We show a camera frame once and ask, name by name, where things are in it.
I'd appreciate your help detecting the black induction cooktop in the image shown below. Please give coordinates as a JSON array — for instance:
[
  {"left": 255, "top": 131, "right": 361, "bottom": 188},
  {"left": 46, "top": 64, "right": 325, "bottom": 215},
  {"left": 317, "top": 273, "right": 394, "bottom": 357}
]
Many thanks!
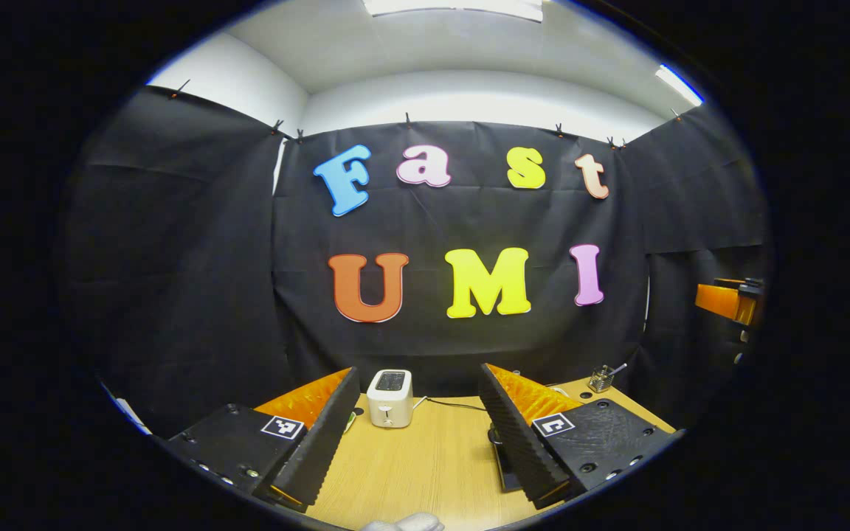
[{"left": 491, "top": 439, "right": 526, "bottom": 494}]

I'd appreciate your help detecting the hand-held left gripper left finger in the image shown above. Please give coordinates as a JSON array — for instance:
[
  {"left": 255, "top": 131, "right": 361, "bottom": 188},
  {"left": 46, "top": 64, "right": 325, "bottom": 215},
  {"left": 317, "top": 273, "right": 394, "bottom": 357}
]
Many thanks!
[{"left": 167, "top": 367, "right": 362, "bottom": 513}]

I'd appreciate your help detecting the ceiling strip light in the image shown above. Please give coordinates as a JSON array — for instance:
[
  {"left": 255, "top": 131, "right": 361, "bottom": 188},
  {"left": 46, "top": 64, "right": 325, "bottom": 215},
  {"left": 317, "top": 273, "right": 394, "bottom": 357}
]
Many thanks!
[{"left": 654, "top": 65, "right": 705, "bottom": 106}]

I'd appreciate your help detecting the white printed sheet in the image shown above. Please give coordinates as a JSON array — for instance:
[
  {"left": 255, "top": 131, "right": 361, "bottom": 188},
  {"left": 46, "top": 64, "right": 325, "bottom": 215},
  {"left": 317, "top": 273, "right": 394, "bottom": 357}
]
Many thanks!
[{"left": 100, "top": 383, "right": 153, "bottom": 436}]

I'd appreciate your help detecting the white toaster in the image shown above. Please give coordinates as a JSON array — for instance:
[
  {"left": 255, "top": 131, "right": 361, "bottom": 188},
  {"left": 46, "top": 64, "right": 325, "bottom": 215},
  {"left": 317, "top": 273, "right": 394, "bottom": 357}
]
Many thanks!
[{"left": 366, "top": 369, "right": 414, "bottom": 429}]

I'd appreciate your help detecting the black power cable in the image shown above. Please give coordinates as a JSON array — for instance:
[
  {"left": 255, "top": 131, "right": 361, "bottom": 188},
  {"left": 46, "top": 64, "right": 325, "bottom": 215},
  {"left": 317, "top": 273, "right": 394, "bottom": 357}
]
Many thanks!
[{"left": 412, "top": 396, "right": 486, "bottom": 412}]

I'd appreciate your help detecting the ceiling panel light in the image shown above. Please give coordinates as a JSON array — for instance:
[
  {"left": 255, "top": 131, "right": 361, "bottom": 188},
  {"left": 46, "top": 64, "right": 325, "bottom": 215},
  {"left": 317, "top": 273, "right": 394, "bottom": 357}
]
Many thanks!
[{"left": 362, "top": 0, "right": 544, "bottom": 23}]

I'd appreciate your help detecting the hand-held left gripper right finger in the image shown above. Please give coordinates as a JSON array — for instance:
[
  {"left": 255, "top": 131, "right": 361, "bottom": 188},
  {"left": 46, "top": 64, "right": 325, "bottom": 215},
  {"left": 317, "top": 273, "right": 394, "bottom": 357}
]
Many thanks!
[{"left": 478, "top": 363, "right": 680, "bottom": 511}]

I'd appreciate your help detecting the white crumpled cloth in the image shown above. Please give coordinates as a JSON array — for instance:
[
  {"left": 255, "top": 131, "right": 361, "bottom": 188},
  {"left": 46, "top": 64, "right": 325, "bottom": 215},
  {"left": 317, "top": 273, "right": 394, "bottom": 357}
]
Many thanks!
[{"left": 362, "top": 513, "right": 446, "bottom": 531}]

